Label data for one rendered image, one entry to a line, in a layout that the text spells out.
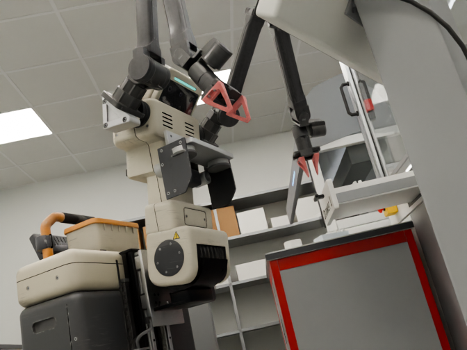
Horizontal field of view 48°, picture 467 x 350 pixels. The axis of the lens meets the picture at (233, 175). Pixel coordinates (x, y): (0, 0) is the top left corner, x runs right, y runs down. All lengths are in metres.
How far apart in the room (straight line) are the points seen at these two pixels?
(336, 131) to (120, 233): 1.54
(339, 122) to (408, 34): 2.04
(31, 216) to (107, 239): 4.89
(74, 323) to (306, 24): 1.00
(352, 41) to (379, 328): 1.25
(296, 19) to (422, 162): 0.32
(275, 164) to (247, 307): 1.71
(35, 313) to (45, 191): 5.05
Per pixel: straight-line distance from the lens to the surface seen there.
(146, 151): 1.67
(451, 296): 2.04
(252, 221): 5.68
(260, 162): 6.38
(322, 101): 3.02
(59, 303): 1.58
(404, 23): 0.98
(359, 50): 1.12
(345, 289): 2.06
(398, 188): 1.92
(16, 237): 6.62
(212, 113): 1.89
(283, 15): 0.91
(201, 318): 2.22
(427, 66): 0.94
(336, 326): 2.05
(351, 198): 1.88
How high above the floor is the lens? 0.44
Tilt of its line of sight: 18 degrees up
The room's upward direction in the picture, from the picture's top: 13 degrees counter-clockwise
